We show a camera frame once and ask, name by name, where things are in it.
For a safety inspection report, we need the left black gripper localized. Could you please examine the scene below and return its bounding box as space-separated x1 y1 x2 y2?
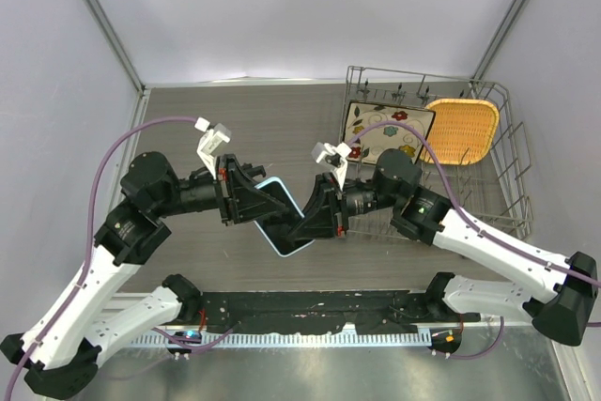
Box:
154 154 285 226

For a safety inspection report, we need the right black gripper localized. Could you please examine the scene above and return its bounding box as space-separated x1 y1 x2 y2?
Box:
288 170 402 239

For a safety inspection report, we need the blue-cased smartphone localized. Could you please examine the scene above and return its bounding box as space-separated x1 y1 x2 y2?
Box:
254 177 314 257

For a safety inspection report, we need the black phone stand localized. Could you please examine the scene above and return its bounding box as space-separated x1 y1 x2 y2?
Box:
241 163 266 178

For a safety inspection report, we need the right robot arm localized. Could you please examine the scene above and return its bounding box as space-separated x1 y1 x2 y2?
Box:
287 149 599 347

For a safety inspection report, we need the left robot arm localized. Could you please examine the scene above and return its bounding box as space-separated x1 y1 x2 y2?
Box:
1 152 286 400

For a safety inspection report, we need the floral square plate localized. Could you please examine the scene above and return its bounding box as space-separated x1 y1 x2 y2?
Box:
342 100 436 165

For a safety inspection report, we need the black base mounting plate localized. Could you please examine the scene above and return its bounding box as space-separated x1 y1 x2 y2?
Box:
193 290 481 335

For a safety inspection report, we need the orange woven basket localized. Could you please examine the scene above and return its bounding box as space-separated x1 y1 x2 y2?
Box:
425 99 500 166

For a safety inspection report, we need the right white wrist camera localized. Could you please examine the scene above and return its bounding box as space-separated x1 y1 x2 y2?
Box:
311 142 351 188

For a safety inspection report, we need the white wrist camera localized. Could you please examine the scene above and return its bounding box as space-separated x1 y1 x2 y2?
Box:
311 142 351 188
194 117 231 177

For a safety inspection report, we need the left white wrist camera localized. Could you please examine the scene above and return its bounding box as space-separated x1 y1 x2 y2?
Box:
194 117 231 177

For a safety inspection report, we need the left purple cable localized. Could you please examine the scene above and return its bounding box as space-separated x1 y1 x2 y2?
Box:
5 116 198 395

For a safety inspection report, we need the white slotted cable duct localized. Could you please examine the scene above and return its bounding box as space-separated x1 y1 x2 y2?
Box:
131 331 432 348

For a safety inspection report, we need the grey wire dish rack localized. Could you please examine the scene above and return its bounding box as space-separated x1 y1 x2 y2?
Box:
340 66 532 239

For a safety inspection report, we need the left aluminium frame post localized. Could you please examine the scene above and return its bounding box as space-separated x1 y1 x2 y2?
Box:
83 0 145 94

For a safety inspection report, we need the aluminium frame post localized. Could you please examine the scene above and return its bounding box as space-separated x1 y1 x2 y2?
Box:
83 0 145 94
471 0 530 80

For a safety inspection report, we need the right aluminium frame post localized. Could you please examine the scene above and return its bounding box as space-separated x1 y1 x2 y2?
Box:
471 0 530 80

